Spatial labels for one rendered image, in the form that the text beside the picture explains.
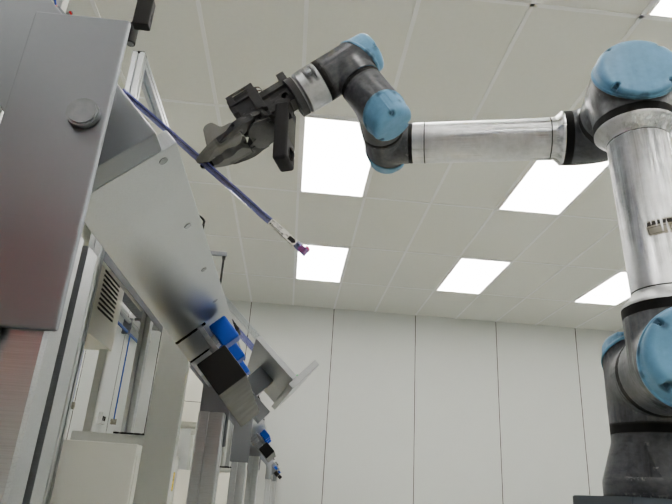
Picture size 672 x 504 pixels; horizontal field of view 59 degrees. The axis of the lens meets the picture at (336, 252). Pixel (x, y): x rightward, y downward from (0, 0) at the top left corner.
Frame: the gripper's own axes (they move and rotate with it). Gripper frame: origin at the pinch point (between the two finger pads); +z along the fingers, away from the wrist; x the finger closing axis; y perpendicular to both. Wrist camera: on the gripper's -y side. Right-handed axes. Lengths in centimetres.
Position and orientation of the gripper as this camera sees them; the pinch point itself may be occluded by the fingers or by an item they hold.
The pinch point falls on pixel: (207, 163)
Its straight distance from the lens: 106.4
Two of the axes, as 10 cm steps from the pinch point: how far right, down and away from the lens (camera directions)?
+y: -5.0, -7.6, 4.2
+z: -8.5, 5.3, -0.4
